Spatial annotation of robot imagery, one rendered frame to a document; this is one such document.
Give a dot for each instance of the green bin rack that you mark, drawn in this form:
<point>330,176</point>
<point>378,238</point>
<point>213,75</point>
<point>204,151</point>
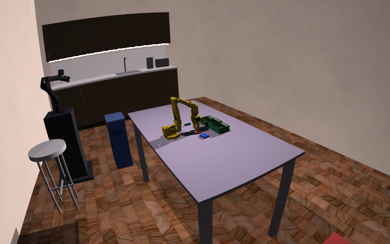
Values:
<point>215,124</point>

